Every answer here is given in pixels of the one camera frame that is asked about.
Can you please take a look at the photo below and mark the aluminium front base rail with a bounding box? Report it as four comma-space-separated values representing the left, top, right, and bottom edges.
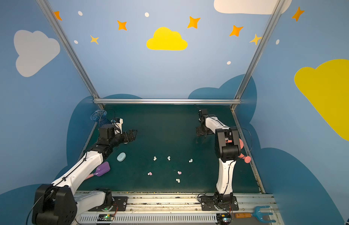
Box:
70, 192, 285, 225

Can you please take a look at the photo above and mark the light blue earbud case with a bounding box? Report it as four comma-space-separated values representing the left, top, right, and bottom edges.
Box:
117, 152, 127, 162

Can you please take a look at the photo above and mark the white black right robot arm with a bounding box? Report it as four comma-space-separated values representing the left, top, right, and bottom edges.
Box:
196, 109, 242, 211

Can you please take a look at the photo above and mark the aluminium frame post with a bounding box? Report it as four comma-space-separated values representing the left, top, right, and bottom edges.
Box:
230, 0, 286, 112
36, 0, 100, 100

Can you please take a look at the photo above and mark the purple ribbed glass vase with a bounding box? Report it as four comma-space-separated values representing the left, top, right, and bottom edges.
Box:
90, 109, 108, 128

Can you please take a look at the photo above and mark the aluminium right frame post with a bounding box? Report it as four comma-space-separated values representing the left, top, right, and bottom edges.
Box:
230, 0, 286, 112

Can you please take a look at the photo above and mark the aluminium left frame post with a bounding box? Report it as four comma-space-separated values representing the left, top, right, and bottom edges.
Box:
36, 0, 100, 100

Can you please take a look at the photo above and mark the pink toy watering can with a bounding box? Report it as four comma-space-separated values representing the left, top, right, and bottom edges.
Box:
237, 138, 252, 164

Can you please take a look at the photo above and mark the aluminium back frame rail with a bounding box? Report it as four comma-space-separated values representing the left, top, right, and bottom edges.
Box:
93, 98, 241, 105

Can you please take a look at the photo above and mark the blue toy garden fork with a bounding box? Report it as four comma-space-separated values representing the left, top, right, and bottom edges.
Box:
234, 206, 277, 223

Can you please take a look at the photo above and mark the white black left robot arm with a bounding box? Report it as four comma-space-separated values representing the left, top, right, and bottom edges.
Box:
26, 124, 137, 225

